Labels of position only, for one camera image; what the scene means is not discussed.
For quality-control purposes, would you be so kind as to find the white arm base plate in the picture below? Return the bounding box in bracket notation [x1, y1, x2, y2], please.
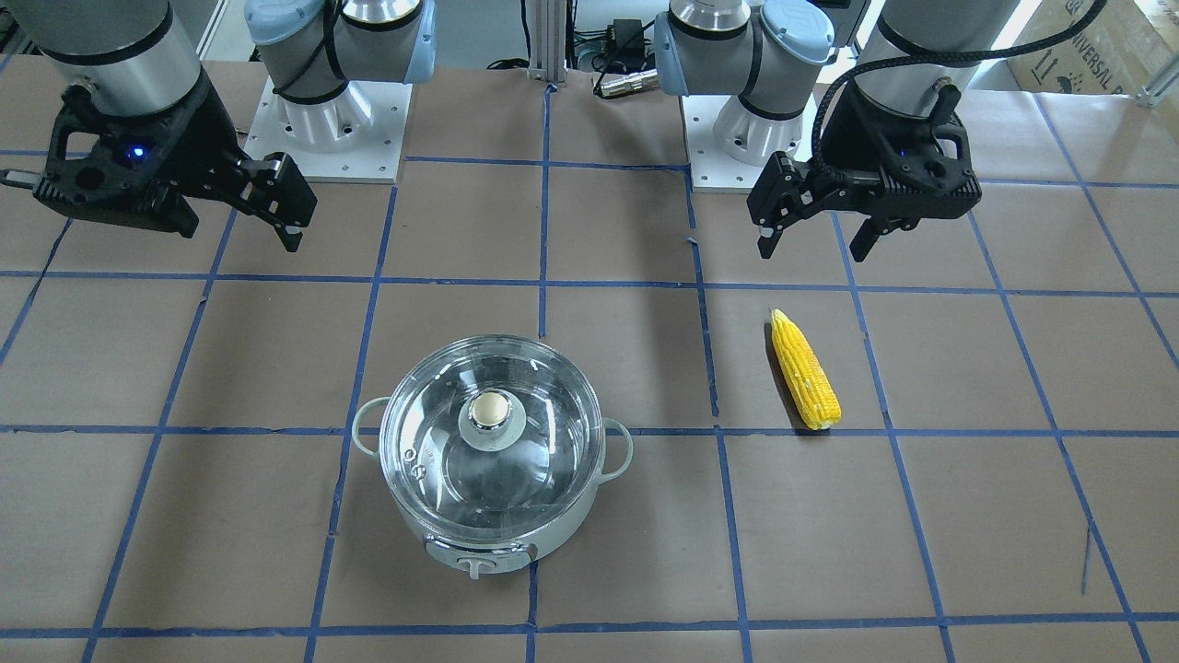
[244, 79, 415, 184]
[681, 94, 816, 193]

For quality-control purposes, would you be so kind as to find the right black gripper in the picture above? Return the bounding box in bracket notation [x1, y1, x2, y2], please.
[32, 71, 320, 252]

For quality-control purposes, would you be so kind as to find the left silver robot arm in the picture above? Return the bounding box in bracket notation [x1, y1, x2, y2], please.
[652, 1, 1016, 261]

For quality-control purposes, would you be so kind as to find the yellow corn cob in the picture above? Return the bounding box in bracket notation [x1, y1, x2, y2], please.
[769, 308, 843, 431]

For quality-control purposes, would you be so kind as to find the cardboard box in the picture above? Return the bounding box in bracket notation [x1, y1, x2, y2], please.
[1007, 1, 1178, 94]

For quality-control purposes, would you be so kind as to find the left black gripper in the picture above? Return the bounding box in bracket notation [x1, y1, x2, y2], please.
[746, 83, 982, 263]

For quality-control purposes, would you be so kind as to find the aluminium frame post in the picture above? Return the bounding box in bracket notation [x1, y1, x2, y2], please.
[525, 1, 572, 87]

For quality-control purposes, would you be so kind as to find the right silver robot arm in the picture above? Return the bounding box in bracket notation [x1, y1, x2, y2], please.
[4, 1, 437, 252]

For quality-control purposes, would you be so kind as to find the glass pot lid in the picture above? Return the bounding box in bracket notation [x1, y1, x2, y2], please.
[378, 336, 608, 541]

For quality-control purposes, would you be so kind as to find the black power adapter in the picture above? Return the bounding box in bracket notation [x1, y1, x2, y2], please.
[607, 18, 646, 70]

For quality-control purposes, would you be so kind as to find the pale green cooking pot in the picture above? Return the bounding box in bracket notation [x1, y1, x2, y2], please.
[351, 336, 635, 580]

